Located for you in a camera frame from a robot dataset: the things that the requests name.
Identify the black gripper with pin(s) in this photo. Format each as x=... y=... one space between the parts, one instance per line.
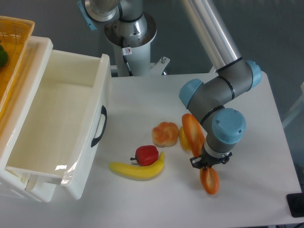
x=206 y=160

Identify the long orange baguette bread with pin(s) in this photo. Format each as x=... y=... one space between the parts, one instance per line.
x=208 y=176

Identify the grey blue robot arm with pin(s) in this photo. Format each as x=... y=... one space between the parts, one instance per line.
x=206 y=101

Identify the round orange bread roll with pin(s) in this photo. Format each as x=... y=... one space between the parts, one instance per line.
x=165 y=134

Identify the yellow bell pepper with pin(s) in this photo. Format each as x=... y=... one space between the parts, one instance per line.
x=183 y=140

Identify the red bell pepper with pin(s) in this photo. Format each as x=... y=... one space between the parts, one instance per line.
x=146 y=155

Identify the yellow banana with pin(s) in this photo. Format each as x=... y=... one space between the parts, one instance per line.
x=139 y=173

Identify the black device at edge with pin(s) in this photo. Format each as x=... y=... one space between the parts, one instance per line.
x=296 y=204

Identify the white plastic drawer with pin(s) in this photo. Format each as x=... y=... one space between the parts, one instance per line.
x=66 y=120

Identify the green bell pepper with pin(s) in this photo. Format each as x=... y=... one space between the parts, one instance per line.
x=3 y=56

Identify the yellow woven basket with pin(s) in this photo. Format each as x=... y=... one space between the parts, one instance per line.
x=14 y=37

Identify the white chair frame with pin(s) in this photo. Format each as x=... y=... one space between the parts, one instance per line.
x=295 y=109

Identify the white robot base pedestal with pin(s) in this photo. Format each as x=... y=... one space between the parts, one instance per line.
x=132 y=47

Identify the white drawer cabinet frame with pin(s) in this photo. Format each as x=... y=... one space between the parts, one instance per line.
x=31 y=70

